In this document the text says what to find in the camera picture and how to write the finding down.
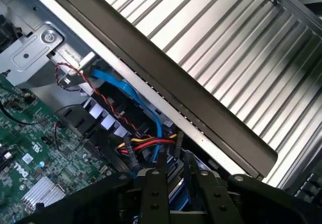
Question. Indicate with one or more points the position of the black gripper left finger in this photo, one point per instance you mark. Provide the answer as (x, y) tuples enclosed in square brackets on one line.
[(156, 198)]

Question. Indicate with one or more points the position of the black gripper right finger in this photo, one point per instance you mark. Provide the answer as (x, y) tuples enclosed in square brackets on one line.
[(213, 198)]

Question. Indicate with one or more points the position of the green Dell motherboard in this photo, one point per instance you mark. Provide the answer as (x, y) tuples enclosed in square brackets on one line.
[(63, 158)]

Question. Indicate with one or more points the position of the black plastic fan shroud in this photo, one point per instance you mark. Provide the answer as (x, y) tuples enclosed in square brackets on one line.
[(75, 120)]

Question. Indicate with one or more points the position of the silver finned chipset heatsink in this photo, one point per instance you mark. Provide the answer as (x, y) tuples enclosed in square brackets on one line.
[(42, 191)]

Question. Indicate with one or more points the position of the silver and black PC case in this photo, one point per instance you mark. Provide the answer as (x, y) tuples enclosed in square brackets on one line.
[(176, 83)]

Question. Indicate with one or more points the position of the silver metal drive cage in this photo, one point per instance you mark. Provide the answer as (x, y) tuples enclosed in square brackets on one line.
[(25, 55)]

